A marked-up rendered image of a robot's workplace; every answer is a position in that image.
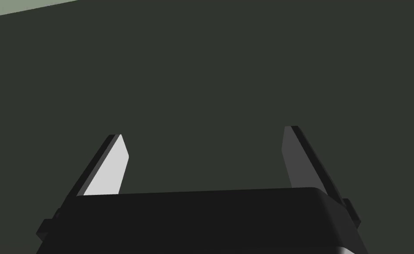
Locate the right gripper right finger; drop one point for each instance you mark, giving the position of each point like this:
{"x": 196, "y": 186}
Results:
{"x": 303, "y": 165}

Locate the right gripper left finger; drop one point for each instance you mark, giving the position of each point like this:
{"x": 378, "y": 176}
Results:
{"x": 108, "y": 173}

